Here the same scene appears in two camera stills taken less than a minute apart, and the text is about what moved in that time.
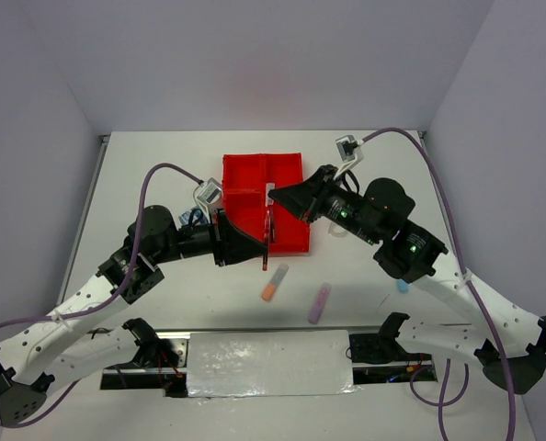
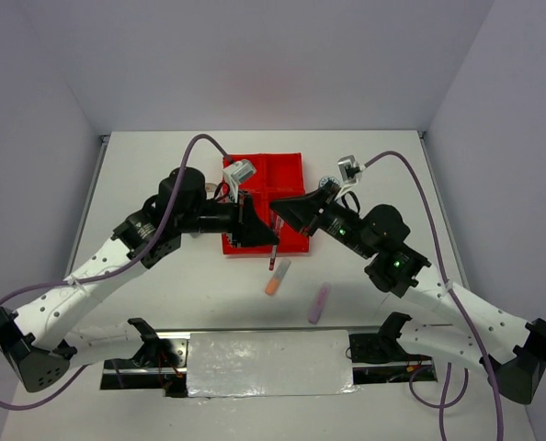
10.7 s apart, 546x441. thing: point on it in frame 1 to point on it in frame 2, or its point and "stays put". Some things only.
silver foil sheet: x=236 y=364 stays put
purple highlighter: x=319 y=305 stays put
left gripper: x=234 y=246 to x=245 y=225
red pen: x=267 y=221 to x=278 y=225
